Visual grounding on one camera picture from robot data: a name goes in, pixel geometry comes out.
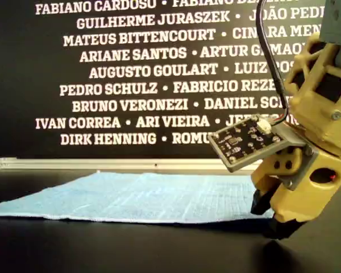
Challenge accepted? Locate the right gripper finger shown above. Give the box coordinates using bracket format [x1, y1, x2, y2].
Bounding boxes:
[263, 183, 335, 240]
[249, 147, 303, 216]

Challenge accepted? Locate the tan right gripper body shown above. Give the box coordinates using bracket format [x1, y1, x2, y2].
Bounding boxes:
[294, 146, 341, 197]

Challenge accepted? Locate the light blue microfibre cloth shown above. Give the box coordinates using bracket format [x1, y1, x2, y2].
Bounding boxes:
[0, 172, 273, 224]

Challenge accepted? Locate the black banner with names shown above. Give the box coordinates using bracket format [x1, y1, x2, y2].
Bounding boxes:
[0, 0, 341, 160]

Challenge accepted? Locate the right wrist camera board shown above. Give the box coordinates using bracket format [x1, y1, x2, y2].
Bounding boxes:
[209, 113, 292, 173]

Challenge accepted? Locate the aluminium frame rail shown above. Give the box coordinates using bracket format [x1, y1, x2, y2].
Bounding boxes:
[0, 157, 261, 173]

